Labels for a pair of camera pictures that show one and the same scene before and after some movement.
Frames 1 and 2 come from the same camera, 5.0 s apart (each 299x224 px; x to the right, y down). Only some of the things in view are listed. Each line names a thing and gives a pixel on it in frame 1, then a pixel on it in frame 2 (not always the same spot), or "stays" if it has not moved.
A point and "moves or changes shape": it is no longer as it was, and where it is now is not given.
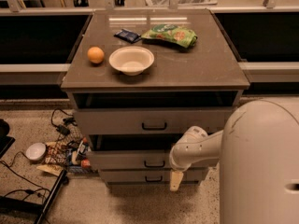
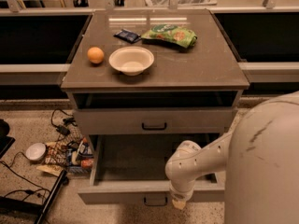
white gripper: x=178 y=164 -> x=179 y=196
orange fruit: x=95 y=54 stays
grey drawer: x=132 y=151 moves or changes shape
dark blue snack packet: x=128 y=35 stays
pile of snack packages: x=73 y=156 stays
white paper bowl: x=132 y=60 stays
